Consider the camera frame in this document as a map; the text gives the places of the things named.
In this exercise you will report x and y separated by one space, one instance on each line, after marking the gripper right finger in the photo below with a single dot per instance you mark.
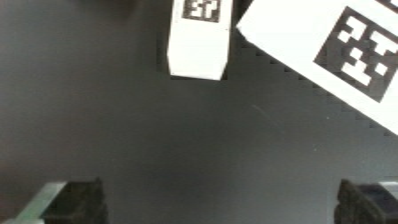
366 203

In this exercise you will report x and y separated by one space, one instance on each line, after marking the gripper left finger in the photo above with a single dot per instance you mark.
68 203

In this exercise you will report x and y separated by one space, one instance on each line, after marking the white marker base sheet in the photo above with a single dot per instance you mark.
331 37

